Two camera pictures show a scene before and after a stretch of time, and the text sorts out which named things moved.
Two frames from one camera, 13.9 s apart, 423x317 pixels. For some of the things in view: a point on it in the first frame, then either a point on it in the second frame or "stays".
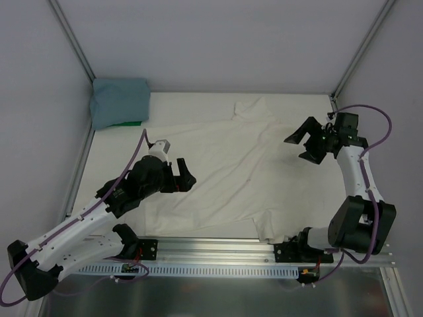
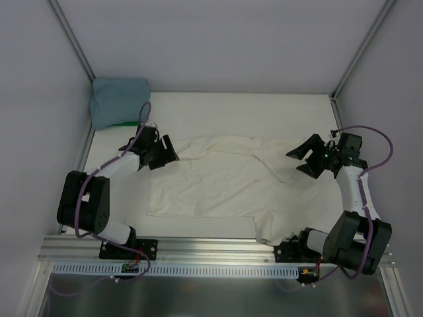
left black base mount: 139,249 stays
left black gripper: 174,178 to 157,153
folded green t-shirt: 127,123 stays
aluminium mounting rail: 103,251 stays
